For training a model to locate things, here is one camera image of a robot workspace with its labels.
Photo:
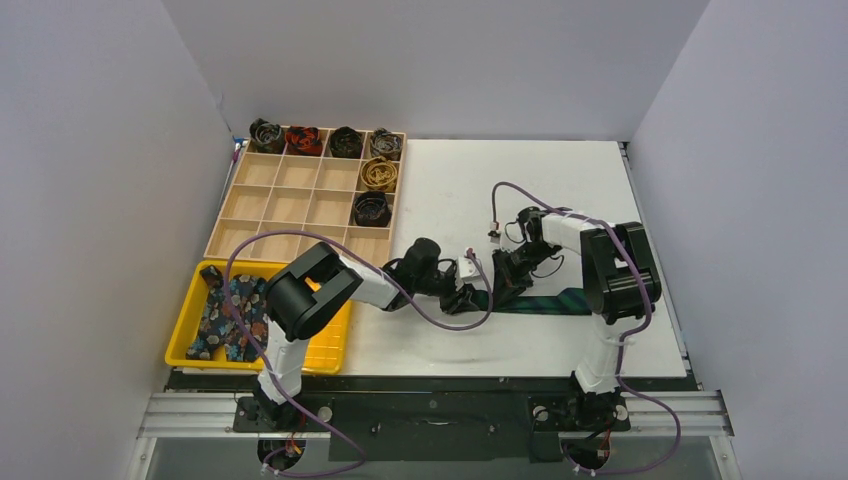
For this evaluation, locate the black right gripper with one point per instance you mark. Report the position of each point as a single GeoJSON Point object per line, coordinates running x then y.
{"type": "Point", "coordinates": [505, 270]}

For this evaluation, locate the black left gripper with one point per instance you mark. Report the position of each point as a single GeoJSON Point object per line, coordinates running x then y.
{"type": "Point", "coordinates": [457, 301]}

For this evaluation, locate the green navy striped tie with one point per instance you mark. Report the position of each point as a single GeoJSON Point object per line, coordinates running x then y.
{"type": "Point", "coordinates": [569, 302]}

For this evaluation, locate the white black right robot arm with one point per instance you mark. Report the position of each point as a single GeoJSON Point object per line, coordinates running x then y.
{"type": "Point", "coordinates": [621, 286]}

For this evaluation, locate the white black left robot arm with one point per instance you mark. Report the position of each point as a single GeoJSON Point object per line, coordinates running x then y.
{"type": "Point", "coordinates": [306, 295]}

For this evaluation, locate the rolled navy floral tie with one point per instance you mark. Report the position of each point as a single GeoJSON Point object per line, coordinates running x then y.
{"type": "Point", "coordinates": [371, 209]}

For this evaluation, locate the yellow plastic tray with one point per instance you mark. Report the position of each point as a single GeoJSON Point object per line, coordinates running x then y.
{"type": "Point", "coordinates": [325, 353]}

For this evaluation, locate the rolled yellow beetle tie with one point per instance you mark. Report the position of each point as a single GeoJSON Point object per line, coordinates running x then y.
{"type": "Point", "coordinates": [379, 174]}

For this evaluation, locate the rolled grey patterned tie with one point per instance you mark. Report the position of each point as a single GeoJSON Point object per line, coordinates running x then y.
{"type": "Point", "coordinates": [386, 144]}

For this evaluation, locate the rolled black gold tie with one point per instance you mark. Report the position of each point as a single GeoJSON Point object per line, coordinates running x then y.
{"type": "Point", "coordinates": [346, 142]}

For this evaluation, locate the wooden compartment organizer box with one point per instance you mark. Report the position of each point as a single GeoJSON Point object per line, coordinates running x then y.
{"type": "Point", "coordinates": [293, 197]}

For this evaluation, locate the rolled red black tie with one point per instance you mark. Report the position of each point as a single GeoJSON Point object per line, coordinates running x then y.
{"type": "Point", "coordinates": [304, 141]}

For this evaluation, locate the floral dark tie in tray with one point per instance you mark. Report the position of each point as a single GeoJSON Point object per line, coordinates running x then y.
{"type": "Point", "coordinates": [218, 329]}

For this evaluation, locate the rolled black grey tie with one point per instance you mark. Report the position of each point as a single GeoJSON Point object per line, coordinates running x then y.
{"type": "Point", "coordinates": [267, 137]}

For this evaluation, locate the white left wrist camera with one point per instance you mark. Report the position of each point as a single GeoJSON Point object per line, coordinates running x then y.
{"type": "Point", "coordinates": [467, 271]}

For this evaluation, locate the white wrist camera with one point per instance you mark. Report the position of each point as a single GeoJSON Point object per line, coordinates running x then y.
{"type": "Point", "coordinates": [507, 242]}
{"type": "Point", "coordinates": [467, 271]}

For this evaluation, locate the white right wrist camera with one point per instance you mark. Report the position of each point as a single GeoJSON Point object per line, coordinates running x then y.
{"type": "Point", "coordinates": [507, 242]}

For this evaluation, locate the aluminium black mounting rail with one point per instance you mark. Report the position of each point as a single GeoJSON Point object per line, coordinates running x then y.
{"type": "Point", "coordinates": [360, 427]}

